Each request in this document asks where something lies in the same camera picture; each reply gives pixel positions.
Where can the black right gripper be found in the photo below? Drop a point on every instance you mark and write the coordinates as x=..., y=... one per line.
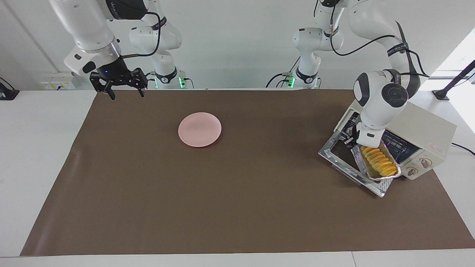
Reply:
x=115, y=74

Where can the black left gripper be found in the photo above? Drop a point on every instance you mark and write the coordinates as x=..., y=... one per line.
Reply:
x=354, y=133

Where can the aluminium foil tray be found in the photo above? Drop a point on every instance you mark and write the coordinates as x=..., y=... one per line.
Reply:
x=358, y=157

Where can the golden ridged bread loaf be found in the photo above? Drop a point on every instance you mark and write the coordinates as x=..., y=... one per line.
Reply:
x=378, y=161

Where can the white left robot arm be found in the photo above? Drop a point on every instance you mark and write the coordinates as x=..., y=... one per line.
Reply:
x=378, y=104

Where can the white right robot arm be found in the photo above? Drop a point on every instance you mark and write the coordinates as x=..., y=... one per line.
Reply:
x=89, y=26

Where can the glass oven door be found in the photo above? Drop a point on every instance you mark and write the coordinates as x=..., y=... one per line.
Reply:
x=382, y=187

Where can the small cream oven knob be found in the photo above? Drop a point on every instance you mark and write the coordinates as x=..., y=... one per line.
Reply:
x=412, y=171

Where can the cream toaster oven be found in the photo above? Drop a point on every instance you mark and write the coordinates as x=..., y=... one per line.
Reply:
x=423, y=126

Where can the large cream oven knob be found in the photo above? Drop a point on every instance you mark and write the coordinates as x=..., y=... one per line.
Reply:
x=425, y=162

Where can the pink round plate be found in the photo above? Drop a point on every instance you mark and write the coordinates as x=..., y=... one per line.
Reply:
x=199, y=129

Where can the brown table mat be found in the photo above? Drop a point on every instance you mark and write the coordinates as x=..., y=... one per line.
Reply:
x=259, y=185

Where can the black table clamp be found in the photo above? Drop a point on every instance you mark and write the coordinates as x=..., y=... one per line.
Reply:
x=7, y=94

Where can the white wall socket box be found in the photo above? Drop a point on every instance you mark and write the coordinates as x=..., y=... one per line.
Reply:
x=55, y=79

